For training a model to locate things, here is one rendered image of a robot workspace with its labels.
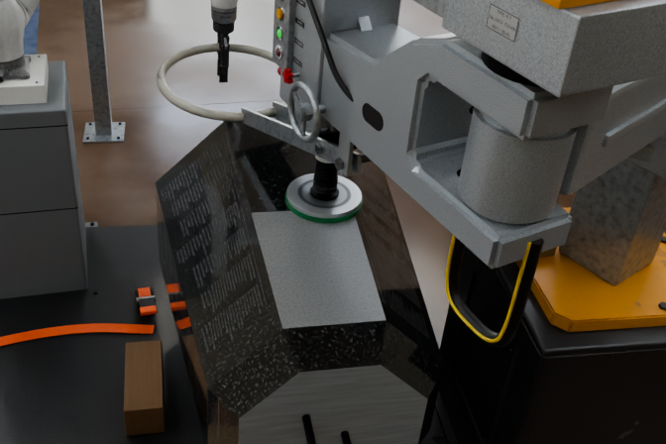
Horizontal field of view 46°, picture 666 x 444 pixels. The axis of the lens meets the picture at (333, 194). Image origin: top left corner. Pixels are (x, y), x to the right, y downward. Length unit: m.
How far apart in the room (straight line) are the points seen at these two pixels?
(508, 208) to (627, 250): 0.74
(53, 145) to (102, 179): 1.05
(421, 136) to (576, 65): 0.48
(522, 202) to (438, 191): 0.19
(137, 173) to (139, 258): 0.67
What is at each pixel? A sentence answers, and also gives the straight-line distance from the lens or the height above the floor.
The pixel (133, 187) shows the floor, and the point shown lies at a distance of 3.78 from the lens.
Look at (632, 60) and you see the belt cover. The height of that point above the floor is 1.61.
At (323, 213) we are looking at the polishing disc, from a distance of 2.13.
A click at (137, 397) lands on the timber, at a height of 0.14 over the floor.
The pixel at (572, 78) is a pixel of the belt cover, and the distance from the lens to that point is 1.24.
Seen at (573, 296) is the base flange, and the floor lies 0.78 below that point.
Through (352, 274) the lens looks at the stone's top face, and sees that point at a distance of 1.98.
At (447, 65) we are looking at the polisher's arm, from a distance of 1.47.
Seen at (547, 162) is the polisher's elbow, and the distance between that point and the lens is 1.44.
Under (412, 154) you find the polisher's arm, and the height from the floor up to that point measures 1.26.
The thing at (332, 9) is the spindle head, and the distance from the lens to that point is 1.83.
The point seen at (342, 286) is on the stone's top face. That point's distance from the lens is 1.94.
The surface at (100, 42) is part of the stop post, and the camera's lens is 3.97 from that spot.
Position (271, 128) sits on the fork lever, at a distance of 2.30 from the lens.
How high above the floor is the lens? 2.08
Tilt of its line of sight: 34 degrees down
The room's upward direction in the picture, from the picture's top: 6 degrees clockwise
